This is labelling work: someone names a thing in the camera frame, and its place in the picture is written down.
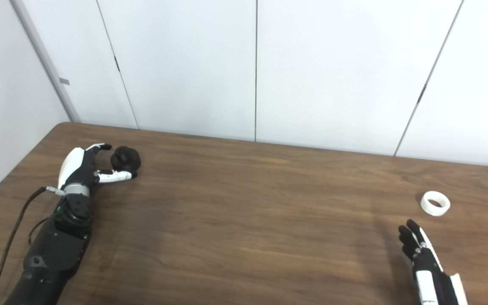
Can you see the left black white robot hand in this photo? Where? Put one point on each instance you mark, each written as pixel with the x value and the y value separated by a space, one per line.
pixel 72 165

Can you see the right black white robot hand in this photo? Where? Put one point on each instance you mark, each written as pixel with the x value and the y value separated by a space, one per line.
pixel 432 275

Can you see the round black plastic part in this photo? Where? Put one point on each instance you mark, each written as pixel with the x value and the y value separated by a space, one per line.
pixel 129 159

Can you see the small grey tag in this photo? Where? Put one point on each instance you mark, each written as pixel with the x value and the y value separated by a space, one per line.
pixel 64 81

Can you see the grey wall corner trim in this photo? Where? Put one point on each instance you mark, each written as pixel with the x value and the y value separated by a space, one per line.
pixel 45 63

